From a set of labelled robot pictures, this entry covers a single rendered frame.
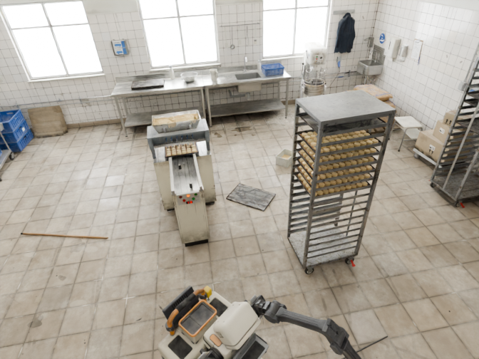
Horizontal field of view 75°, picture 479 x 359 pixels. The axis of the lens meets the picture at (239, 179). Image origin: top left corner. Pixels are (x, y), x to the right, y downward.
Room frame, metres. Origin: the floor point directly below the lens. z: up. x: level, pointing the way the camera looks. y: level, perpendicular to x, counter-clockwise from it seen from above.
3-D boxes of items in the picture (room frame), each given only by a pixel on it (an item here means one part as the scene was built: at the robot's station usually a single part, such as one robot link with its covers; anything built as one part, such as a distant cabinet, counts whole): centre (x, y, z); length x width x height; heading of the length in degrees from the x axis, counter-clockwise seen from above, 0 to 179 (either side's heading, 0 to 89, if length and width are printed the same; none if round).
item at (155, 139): (3.47, 0.72, 1.01); 0.72 x 0.33 x 0.34; 101
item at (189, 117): (3.47, 0.72, 1.28); 0.54 x 0.27 x 0.06; 101
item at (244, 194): (3.53, -0.15, 0.01); 0.60 x 0.40 x 0.03; 59
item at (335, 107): (2.43, -0.89, 0.93); 0.64 x 0.51 x 1.78; 103
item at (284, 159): (4.41, -0.79, 0.08); 0.30 x 0.22 x 0.16; 143
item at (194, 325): (1.16, 0.32, 0.87); 0.23 x 0.15 x 0.11; 138
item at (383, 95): (5.69, -2.58, 0.62); 0.72 x 0.42 x 0.17; 14
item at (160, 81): (6.03, 1.66, 0.93); 0.60 x 0.40 x 0.01; 99
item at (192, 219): (2.97, 0.62, 0.45); 0.70 x 0.34 x 0.90; 11
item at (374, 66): (6.59, -2.86, 0.93); 0.99 x 0.38 x 1.09; 8
